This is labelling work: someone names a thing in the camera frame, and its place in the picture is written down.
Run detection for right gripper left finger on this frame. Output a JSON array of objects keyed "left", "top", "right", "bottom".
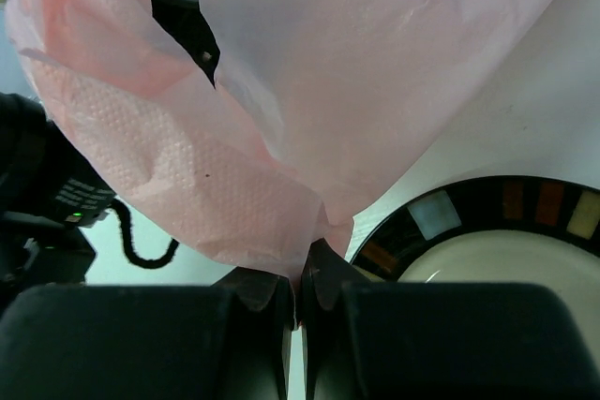
[{"left": 1, "top": 268, "right": 293, "bottom": 399}]

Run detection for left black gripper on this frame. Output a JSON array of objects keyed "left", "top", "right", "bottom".
[{"left": 151, "top": 0, "right": 220, "bottom": 84}]

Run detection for pink plastic bag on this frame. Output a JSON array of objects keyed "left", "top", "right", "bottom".
[{"left": 5, "top": 0, "right": 553, "bottom": 277}]

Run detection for black rimmed ceramic plate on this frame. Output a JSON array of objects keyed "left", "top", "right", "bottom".
[{"left": 349, "top": 175, "right": 600, "bottom": 285}]

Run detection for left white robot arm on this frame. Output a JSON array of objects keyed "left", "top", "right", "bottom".
[{"left": 1, "top": 94, "right": 179, "bottom": 308}]

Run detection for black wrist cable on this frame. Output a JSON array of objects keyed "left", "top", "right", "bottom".
[{"left": 110, "top": 198, "right": 182, "bottom": 271}]

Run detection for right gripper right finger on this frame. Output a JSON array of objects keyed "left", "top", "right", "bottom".
[{"left": 300, "top": 240, "right": 599, "bottom": 399}]

